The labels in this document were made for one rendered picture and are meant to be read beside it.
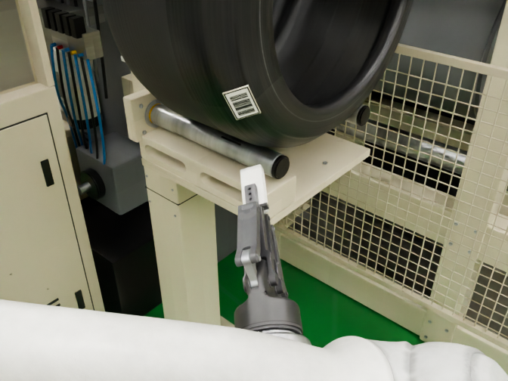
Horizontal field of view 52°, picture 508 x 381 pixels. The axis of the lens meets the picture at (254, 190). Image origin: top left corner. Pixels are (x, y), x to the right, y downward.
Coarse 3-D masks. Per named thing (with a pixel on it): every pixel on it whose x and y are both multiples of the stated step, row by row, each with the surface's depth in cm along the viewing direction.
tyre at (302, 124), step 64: (128, 0) 75; (192, 0) 67; (256, 0) 68; (320, 0) 119; (384, 0) 109; (128, 64) 88; (192, 64) 73; (256, 64) 73; (320, 64) 116; (384, 64) 103; (256, 128) 83; (320, 128) 93
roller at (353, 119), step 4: (360, 108) 109; (364, 108) 109; (368, 108) 109; (356, 112) 108; (360, 112) 108; (364, 112) 109; (368, 112) 110; (352, 116) 109; (356, 116) 109; (360, 116) 108; (364, 116) 109; (368, 116) 111; (348, 120) 111; (352, 120) 110; (356, 120) 109; (360, 120) 109; (364, 120) 110; (356, 124) 110; (360, 124) 110; (364, 124) 111
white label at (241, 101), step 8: (240, 88) 75; (248, 88) 75; (224, 96) 76; (232, 96) 76; (240, 96) 76; (248, 96) 76; (232, 104) 77; (240, 104) 77; (248, 104) 77; (256, 104) 78; (232, 112) 78; (240, 112) 79; (248, 112) 79; (256, 112) 79
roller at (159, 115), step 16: (160, 112) 107; (176, 128) 104; (192, 128) 102; (208, 128) 100; (208, 144) 100; (224, 144) 97; (240, 144) 95; (240, 160) 96; (256, 160) 93; (272, 160) 91; (288, 160) 93; (272, 176) 92
